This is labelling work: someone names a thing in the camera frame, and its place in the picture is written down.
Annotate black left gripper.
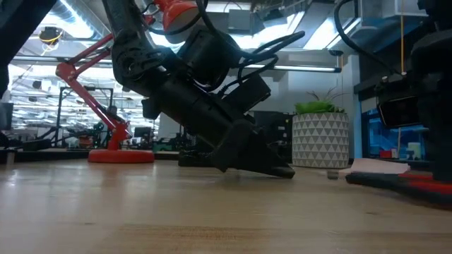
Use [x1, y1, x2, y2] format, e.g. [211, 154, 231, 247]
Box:
[141, 72, 269, 174]

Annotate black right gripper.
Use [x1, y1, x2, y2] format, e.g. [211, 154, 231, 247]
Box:
[411, 37, 452, 183]

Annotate red black handled scissors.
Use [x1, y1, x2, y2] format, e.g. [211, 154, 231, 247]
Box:
[326, 169, 452, 206]

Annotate pink sticky note pad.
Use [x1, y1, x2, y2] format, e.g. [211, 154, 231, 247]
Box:
[347, 157, 412, 176]

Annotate black mesh desk organizer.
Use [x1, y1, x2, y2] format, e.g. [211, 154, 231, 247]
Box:
[177, 132, 227, 168]

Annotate black cabinet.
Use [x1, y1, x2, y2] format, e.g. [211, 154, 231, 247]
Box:
[252, 110, 295, 164]

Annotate succulent in patterned white pot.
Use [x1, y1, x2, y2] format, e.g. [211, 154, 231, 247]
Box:
[291, 87, 350, 169]

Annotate black computer monitor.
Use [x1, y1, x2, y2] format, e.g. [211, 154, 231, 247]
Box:
[0, 102, 15, 132]
[133, 126, 153, 140]

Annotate long ceiling light strip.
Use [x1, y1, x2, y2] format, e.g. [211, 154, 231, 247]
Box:
[243, 63, 342, 74]

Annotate red desk lamp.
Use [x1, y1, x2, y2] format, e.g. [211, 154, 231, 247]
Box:
[55, 0, 201, 164]

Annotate person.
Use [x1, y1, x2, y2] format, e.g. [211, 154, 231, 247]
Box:
[105, 104, 120, 123]

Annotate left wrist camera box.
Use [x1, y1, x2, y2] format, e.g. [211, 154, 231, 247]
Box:
[220, 72, 273, 114]

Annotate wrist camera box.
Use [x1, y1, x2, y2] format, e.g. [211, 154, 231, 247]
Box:
[374, 74, 422, 130]
[220, 72, 273, 114]

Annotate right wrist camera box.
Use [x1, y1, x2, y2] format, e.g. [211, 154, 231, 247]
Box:
[374, 74, 422, 130]

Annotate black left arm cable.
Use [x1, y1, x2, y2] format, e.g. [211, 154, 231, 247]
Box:
[196, 0, 307, 95]

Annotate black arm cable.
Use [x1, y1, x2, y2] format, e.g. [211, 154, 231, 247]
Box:
[333, 0, 402, 75]
[196, 0, 307, 95]

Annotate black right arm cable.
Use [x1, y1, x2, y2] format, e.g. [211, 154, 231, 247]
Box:
[333, 0, 402, 75]

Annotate black gantry frame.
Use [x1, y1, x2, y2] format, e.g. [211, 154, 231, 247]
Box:
[57, 85, 114, 147]

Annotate black aluminium table frame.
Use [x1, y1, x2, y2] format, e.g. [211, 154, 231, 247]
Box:
[0, 147, 179, 164]

